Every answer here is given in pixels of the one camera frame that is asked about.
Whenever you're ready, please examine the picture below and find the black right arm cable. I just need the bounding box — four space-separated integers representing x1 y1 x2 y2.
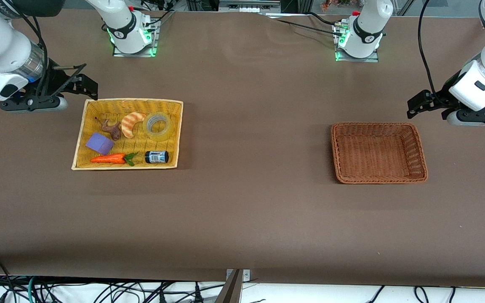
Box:
3 0 50 100

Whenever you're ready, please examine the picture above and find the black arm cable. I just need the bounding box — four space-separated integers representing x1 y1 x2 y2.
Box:
418 0 442 100
3 0 50 100

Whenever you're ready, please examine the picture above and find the black cable bundle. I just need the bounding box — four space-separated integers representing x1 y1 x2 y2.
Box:
139 3 176 27

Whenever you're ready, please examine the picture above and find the metal table edge bracket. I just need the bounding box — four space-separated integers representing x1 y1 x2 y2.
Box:
226 269 251 282

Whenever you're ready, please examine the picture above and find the brown slanted beam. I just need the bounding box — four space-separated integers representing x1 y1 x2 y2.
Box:
215 269 244 303

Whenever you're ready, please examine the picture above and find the striped toy croissant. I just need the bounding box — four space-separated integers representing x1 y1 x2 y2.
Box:
121 112 147 139

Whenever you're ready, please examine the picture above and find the clear tape roll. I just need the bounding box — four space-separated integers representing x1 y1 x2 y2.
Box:
143 112 174 142

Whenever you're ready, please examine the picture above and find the yellow wicker basket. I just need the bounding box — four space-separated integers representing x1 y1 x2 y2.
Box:
71 98 184 171

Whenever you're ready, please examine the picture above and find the purple cube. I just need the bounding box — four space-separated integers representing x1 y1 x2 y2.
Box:
85 133 115 155

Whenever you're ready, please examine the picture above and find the black cable on table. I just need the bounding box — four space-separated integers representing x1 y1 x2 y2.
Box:
266 18 342 34
304 11 344 27

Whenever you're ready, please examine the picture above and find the brown toy lion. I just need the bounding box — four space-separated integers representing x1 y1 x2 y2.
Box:
95 117 122 141

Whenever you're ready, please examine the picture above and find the brown wicker basket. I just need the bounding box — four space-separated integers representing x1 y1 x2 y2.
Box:
331 122 429 184

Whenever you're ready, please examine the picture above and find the small jar black lid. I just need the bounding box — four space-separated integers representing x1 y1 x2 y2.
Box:
144 150 169 164

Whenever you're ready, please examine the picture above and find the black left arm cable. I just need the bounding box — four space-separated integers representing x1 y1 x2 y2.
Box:
418 0 442 100

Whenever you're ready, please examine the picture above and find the grey metal box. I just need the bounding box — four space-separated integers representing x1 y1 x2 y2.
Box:
219 0 281 13

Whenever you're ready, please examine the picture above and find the orange toy carrot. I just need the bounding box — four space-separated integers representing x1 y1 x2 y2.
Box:
90 152 139 167

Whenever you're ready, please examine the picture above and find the green cable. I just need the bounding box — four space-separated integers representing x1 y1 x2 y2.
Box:
26 276 37 303

